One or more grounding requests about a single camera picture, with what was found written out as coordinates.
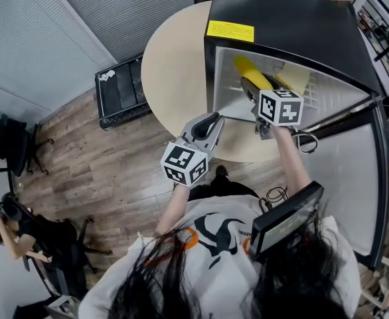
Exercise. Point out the bread slice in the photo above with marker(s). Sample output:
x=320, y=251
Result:
x=294, y=78

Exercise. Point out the yellow fridge sticker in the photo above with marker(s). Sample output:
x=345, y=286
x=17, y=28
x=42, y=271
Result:
x=231, y=31

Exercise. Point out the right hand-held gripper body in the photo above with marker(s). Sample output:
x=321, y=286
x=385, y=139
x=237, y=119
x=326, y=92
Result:
x=280, y=108

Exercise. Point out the black mini fridge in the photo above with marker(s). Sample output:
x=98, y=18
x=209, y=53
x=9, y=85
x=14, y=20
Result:
x=280, y=12

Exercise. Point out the round beige table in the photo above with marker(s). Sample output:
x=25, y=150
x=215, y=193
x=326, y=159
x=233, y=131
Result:
x=174, y=62

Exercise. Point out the crumpled white paper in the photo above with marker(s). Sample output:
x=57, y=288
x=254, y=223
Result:
x=106, y=75

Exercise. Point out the grey laptop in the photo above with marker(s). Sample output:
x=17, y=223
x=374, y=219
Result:
x=48, y=307

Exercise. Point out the empty black office chair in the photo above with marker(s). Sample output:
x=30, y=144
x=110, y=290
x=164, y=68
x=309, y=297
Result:
x=12, y=141

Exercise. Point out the person's right forearm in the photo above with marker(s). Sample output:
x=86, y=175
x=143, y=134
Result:
x=290, y=161

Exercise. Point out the metal storage shelf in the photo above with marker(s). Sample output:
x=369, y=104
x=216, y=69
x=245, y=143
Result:
x=383, y=28

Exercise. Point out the black floor tray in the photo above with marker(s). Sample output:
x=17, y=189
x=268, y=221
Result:
x=121, y=91

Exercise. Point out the person's white printed shirt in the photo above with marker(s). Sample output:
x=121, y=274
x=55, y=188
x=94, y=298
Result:
x=221, y=277

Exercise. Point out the person's left forearm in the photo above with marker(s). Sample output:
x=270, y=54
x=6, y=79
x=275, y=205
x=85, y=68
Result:
x=174, y=208

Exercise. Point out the person's black trousers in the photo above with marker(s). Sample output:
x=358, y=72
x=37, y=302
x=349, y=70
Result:
x=221, y=186

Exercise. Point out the black swivel chair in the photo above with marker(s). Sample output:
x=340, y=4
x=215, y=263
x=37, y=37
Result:
x=75, y=244

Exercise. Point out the black chest-mounted device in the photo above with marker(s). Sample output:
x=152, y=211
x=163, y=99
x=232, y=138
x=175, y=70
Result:
x=280, y=221

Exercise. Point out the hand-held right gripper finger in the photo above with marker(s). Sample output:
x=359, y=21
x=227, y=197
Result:
x=251, y=90
x=277, y=84

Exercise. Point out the yellow banana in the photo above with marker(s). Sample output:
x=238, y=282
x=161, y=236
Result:
x=252, y=73

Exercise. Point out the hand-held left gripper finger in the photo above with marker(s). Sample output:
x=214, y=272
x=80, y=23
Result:
x=191, y=130
x=216, y=138

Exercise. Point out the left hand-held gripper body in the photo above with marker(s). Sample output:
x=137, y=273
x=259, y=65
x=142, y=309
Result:
x=181, y=158

